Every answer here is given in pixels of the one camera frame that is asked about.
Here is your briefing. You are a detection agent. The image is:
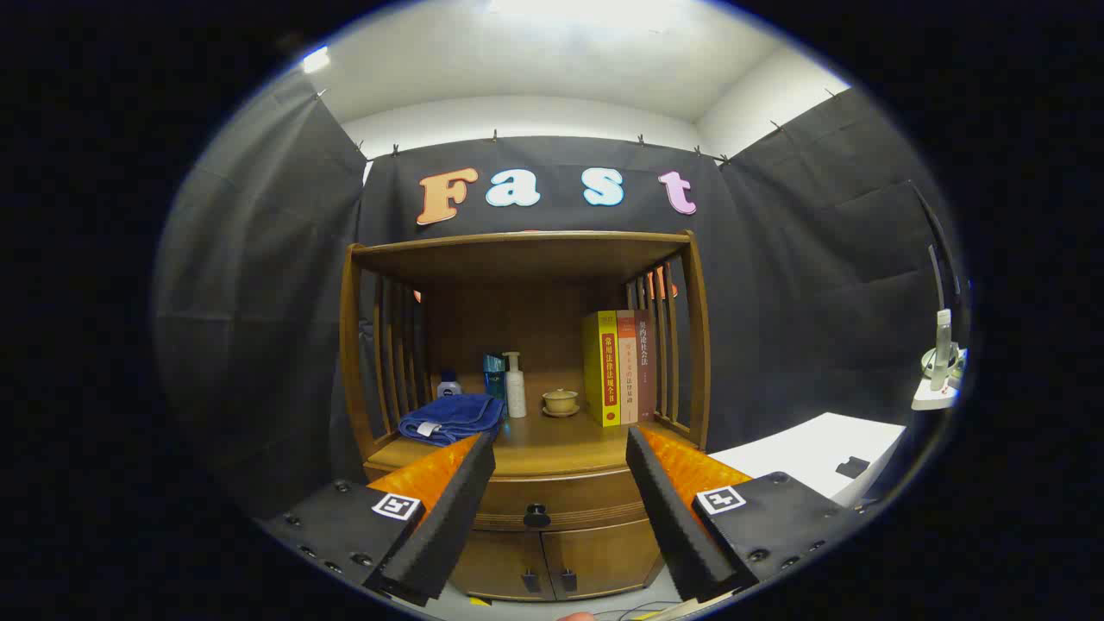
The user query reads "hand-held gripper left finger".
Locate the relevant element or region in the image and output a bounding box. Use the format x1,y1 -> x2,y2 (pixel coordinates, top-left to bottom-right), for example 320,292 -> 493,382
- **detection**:
257,431 -> 498,607

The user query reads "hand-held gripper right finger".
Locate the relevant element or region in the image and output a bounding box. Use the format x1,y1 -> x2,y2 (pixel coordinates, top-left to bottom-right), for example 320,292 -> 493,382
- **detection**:
625,424 -> 866,605

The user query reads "wooden drawer with black knob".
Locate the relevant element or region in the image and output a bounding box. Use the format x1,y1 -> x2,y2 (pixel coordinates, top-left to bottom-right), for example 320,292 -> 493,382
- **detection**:
364,461 -> 656,531

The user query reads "wooden cabinet door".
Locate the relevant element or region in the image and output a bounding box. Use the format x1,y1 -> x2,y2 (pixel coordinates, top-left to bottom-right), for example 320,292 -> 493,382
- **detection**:
448,530 -> 557,602
542,517 -> 665,600

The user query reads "wooden countertop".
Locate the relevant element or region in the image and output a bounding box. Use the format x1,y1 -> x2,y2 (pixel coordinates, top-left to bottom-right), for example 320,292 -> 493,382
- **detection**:
367,371 -> 699,477

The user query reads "white side cabinet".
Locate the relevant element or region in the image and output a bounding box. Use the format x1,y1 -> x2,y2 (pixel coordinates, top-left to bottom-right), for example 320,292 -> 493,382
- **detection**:
707,412 -> 908,508

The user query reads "wooden cabinet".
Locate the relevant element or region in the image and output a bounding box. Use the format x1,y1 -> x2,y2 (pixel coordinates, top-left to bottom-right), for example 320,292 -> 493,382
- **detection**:
339,229 -> 712,602

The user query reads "folded blue towel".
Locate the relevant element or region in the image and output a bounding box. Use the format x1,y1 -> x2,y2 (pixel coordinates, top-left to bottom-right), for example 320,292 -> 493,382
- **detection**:
398,393 -> 506,447

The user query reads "white pump bottle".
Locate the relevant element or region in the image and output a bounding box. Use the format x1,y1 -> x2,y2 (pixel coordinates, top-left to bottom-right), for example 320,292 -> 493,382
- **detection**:
502,351 -> 528,419

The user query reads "cream orange book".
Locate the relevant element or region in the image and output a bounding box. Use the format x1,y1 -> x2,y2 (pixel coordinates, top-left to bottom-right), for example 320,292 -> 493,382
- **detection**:
616,310 -> 640,425

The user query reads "brown book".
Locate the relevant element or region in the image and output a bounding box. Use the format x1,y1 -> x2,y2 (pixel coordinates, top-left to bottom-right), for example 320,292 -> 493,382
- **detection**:
636,310 -> 658,422

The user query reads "thick yellow book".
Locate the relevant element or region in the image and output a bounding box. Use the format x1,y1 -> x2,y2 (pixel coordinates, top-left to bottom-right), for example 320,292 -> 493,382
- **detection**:
582,310 -> 622,428

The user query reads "white round stand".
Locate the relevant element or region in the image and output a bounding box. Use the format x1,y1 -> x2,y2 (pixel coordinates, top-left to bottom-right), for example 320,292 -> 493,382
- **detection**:
912,343 -> 968,411

